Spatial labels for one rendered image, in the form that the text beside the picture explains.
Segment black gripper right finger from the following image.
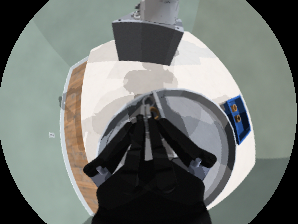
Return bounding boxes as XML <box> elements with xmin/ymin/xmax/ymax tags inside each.
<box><xmin>146</xmin><ymin>104</ymin><xmax>217</xmax><ymax>193</ymax></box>

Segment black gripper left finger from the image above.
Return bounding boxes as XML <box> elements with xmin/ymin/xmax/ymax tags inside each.
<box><xmin>83</xmin><ymin>104</ymin><xmax>147</xmax><ymax>195</ymax></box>

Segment blue plastic crate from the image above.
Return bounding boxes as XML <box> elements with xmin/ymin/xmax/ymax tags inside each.
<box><xmin>220</xmin><ymin>95</ymin><xmax>251</xmax><ymax>145</ymax></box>

